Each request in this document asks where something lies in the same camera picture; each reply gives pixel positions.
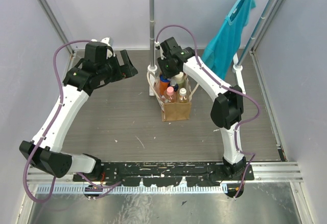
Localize orange bottle blue cap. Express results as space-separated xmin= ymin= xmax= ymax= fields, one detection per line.
xmin=159 ymin=75 xmax=170 ymax=96

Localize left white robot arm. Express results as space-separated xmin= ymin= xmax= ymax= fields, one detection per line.
xmin=19 ymin=41 xmax=138 ymax=181

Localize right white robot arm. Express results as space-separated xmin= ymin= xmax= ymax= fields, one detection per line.
xmin=155 ymin=37 xmax=246 ymax=180

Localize brown canvas tote bag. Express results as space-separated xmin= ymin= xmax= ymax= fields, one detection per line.
xmin=146 ymin=66 xmax=199 ymax=122

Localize green bottle cream cap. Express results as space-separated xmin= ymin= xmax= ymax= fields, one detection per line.
xmin=173 ymin=72 xmax=185 ymax=88

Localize amber bottle white cap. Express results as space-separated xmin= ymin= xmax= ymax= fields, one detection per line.
xmin=178 ymin=88 xmax=189 ymax=103

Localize pink cap clear bottle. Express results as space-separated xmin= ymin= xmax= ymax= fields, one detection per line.
xmin=163 ymin=86 xmax=177 ymax=103

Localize teal t-shirt on hanger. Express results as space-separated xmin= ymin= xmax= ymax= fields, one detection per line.
xmin=201 ymin=0 xmax=256 ymax=80

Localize white metal clothes rack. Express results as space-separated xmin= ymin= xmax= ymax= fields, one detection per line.
xmin=148 ymin=0 xmax=276 ymax=94

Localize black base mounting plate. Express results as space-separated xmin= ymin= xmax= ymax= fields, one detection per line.
xmin=84 ymin=162 xmax=254 ymax=187

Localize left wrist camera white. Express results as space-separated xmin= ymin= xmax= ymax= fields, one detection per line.
xmin=89 ymin=37 xmax=115 ymax=60

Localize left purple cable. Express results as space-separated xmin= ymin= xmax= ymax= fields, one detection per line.
xmin=22 ymin=39 xmax=122 ymax=204

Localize aluminium frame rail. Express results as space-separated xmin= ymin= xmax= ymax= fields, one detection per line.
xmin=26 ymin=161 xmax=303 ymax=194

